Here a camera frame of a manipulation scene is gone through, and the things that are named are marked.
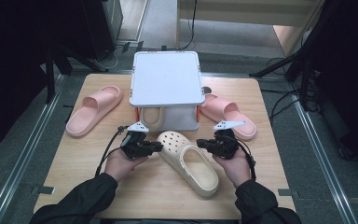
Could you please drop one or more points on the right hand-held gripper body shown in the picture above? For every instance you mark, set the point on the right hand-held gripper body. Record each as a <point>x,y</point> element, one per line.
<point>225,146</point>

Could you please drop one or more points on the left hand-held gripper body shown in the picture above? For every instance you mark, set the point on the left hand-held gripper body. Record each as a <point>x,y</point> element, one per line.
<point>133,146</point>

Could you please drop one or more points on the cream clog with holes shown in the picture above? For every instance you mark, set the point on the cream clog with holes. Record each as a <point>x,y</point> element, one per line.
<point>151,118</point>
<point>195,168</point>

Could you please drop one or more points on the pink slide slipper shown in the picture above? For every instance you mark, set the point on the pink slide slipper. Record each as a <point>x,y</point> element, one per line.
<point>88,115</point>
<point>227,110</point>

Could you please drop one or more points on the grey two-tier shoe rack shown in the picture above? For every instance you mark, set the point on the grey two-tier shoe rack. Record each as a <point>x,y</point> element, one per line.
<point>166,77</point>

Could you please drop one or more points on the person's left hand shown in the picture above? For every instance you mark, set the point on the person's left hand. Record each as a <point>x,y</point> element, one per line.
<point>119,166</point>

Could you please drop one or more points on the person's right hand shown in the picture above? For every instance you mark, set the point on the person's right hand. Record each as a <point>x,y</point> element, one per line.
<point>237,169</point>

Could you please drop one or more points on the small dark round object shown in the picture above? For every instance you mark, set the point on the small dark round object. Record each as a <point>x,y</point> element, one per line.
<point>207,90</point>

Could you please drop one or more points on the black tripod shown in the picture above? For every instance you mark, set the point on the black tripod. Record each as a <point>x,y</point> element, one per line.
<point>273,66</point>

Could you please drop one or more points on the black metal stand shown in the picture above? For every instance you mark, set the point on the black metal stand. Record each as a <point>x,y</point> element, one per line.
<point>50,81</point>

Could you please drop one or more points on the dark cabinet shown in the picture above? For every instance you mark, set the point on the dark cabinet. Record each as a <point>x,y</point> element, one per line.
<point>113,21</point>

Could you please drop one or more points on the grey metal bracket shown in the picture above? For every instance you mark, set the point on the grey metal bracket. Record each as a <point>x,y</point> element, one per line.
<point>45,190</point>
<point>287,192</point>

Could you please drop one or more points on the metal floor rail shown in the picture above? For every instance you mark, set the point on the metal floor rail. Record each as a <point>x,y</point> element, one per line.
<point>323,161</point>
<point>21,155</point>

